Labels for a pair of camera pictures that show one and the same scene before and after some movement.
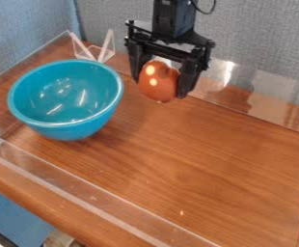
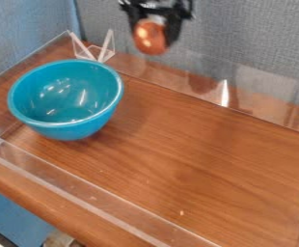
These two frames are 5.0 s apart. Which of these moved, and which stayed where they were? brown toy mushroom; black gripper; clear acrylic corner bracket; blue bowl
Moved: black gripper; brown toy mushroom
Stayed: clear acrylic corner bracket; blue bowl
